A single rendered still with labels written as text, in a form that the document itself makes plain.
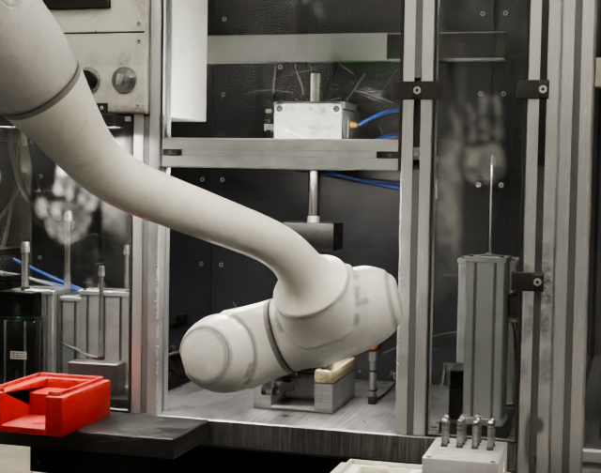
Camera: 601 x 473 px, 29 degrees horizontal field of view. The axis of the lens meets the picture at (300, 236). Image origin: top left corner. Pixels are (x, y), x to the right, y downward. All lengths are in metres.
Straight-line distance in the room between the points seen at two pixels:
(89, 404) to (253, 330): 0.35
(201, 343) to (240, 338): 0.05
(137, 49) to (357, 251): 0.60
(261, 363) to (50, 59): 0.50
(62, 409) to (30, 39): 0.63
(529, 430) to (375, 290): 0.35
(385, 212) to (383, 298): 0.67
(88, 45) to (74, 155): 0.55
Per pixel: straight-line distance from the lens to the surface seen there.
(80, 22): 1.86
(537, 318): 1.68
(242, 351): 1.49
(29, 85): 1.25
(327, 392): 1.85
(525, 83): 1.67
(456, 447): 1.58
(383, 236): 2.14
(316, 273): 1.45
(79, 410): 1.74
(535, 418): 1.70
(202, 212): 1.38
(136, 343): 1.83
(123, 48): 1.82
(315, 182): 1.93
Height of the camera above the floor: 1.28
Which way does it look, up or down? 3 degrees down
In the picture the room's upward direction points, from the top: 1 degrees clockwise
